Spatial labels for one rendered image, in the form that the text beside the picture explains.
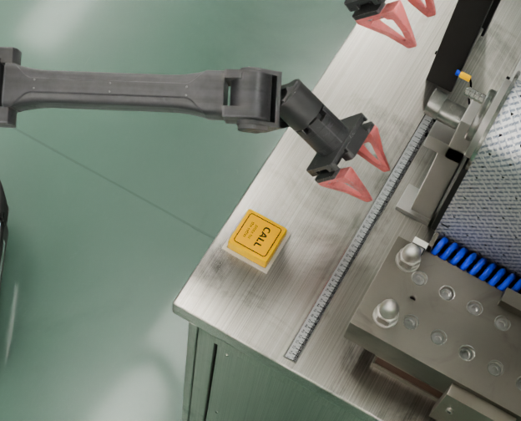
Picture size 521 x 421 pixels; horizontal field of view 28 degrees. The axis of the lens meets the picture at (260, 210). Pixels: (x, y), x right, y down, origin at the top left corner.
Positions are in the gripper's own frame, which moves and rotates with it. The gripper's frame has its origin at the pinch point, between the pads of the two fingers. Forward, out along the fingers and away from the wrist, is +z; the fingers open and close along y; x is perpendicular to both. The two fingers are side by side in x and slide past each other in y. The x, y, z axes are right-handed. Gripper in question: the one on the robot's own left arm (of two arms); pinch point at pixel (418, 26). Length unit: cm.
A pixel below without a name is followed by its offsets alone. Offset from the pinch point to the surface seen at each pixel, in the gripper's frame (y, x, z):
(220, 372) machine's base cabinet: 32, -54, 36
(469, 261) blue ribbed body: 9.3, -10.3, 35.2
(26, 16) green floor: -53, -175, -1
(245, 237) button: 17.8, -39.9, 18.4
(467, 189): 7.0, -3.6, 22.8
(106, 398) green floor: 28, -126, 60
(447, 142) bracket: -0.7, -9.9, 20.7
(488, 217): 7.0, -3.9, 28.8
